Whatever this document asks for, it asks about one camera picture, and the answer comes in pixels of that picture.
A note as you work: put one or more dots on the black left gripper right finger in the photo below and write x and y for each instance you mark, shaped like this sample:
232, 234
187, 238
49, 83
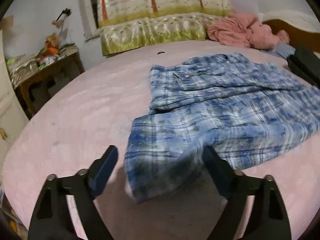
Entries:
255, 201

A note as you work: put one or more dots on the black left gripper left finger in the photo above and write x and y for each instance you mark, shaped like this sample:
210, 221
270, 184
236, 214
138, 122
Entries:
51, 218

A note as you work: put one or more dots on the blue plaid shirt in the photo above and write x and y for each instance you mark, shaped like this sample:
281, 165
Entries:
248, 112

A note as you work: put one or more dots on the pink bed sheet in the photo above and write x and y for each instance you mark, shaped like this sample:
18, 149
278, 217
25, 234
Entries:
96, 110

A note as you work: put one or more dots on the white cabinet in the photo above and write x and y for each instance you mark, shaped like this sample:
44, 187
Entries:
12, 117

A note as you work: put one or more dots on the dark wooden nightstand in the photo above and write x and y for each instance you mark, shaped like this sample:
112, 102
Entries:
25, 72

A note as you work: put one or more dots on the black garment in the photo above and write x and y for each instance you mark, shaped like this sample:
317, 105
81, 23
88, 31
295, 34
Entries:
305, 64

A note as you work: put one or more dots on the clutter on nightstand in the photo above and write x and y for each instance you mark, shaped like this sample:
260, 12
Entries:
26, 41

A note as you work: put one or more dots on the light blue garment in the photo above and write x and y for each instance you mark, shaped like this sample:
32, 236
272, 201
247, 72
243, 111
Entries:
281, 50

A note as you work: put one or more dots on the wooden bed headboard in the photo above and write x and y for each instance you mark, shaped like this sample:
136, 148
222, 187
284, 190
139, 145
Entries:
302, 28

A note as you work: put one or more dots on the pink crumpled garment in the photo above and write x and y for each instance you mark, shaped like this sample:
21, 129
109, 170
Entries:
244, 30

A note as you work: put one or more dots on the green floral folded quilt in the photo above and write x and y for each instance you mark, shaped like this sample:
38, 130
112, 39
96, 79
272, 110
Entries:
130, 24

